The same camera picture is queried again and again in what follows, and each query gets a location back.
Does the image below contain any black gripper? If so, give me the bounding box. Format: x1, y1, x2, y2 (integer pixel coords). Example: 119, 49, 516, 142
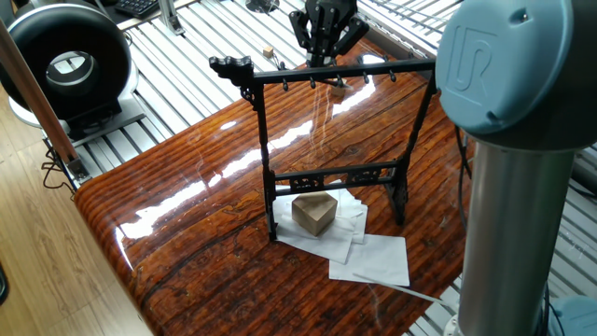
287, 0, 370, 68

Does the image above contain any black metal pen rack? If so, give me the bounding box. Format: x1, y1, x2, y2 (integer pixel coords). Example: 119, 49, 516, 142
207, 33, 441, 245

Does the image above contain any large wooden block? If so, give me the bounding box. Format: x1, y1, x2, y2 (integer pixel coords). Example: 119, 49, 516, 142
291, 192, 339, 236

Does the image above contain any white paper sheet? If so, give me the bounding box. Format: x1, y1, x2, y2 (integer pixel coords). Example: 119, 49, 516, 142
327, 233, 411, 287
317, 190, 370, 245
271, 187, 354, 264

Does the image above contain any black keyboard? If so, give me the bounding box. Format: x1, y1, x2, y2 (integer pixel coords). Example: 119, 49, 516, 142
116, 0, 168, 21

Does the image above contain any brown wooden pole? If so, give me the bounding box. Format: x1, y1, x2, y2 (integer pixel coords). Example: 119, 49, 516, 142
0, 17, 81, 175

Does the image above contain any black round duct fan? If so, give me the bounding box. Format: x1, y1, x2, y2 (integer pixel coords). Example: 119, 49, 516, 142
0, 4, 139, 133

